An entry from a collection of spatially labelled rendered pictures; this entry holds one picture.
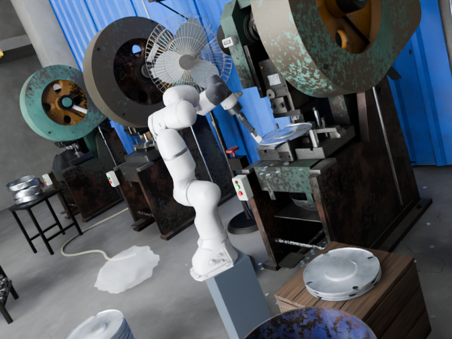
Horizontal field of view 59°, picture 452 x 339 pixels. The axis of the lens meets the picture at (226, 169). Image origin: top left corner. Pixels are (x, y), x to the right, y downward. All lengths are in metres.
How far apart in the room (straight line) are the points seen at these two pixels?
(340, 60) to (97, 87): 1.82
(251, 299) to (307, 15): 1.19
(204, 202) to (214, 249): 0.24
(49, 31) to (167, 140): 5.49
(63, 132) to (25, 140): 3.59
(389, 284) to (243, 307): 0.63
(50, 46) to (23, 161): 2.38
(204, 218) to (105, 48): 1.77
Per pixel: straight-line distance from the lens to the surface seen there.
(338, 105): 2.26
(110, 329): 2.05
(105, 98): 3.02
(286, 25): 1.57
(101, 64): 3.06
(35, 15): 6.95
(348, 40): 1.95
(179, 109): 1.59
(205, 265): 1.74
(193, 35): 2.76
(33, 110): 4.63
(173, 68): 2.81
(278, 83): 2.10
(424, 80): 3.05
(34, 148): 8.28
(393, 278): 1.61
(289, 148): 2.08
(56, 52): 6.88
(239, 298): 1.82
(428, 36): 3.00
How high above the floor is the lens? 1.30
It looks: 16 degrees down
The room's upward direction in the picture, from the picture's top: 20 degrees counter-clockwise
